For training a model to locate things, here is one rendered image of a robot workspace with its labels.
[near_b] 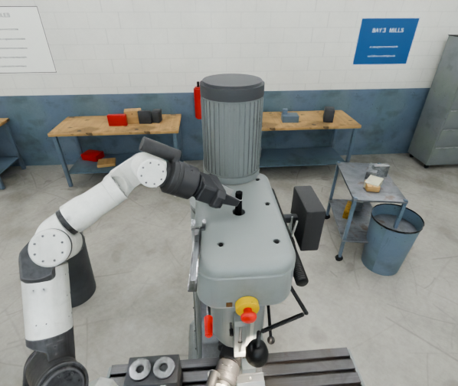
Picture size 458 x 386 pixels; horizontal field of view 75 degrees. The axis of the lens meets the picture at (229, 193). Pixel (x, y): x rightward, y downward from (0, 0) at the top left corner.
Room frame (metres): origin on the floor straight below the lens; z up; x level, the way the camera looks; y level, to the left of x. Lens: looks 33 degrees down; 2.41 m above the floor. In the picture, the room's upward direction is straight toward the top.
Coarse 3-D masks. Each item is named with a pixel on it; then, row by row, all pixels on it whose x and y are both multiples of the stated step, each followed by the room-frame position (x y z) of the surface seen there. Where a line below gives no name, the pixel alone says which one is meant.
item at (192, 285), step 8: (192, 224) 0.64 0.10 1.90; (200, 232) 0.60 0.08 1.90; (200, 240) 0.57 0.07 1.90; (192, 248) 0.54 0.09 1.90; (200, 248) 0.55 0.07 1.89; (192, 256) 0.52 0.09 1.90; (192, 264) 0.49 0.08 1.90; (192, 272) 0.47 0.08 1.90; (192, 280) 0.44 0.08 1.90; (192, 288) 0.42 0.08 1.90
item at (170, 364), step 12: (132, 360) 0.70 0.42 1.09; (144, 360) 0.69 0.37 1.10; (156, 360) 0.70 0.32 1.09; (168, 360) 0.69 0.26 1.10; (132, 372) 0.64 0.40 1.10; (144, 372) 0.64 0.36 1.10; (156, 372) 0.64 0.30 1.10; (168, 372) 0.64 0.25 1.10; (180, 372) 0.69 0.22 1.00; (132, 384) 0.60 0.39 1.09; (144, 384) 0.60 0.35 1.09; (156, 384) 0.60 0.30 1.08; (168, 384) 0.60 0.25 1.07; (180, 384) 0.65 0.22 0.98
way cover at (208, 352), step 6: (204, 306) 1.03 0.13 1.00; (204, 312) 1.02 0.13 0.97; (204, 336) 0.94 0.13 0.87; (204, 342) 0.92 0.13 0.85; (210, 342) 0.92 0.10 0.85; (216, 342) 0.92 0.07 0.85; (204, 348) 0.89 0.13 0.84; (210, 348) 0.89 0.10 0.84; (216, 348) 0.89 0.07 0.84; (204, 354) 0.86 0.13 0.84; (210, 354) 0.86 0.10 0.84; (216, 354) 0.86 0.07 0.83
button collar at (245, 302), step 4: (244, 296) 0.49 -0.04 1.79; (248, 296) 0.48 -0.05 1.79; (240, 300) 0.48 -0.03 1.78; (244, 300) 0.47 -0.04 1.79; (248, 300) 0.47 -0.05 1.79; (252, 300) 0.47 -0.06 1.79; (256, 300) 0.48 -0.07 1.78; (236, 304) 0.47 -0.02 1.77; (240, 304) 0.47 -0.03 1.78; (244, 304) 0.47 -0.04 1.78; (248, 304) 0.47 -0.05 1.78; (252, 304) 0.47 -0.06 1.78; (256, 304) 0.47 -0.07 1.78; (236, 308) 0.47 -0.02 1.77; (240, 308) 0.46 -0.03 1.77; (244, 308) 0.47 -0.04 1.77; (252, 308) 0.47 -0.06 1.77; (256, 308) 0.47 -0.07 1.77; (240, 312) 0.46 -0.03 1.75; (256, 312) 0.47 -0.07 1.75
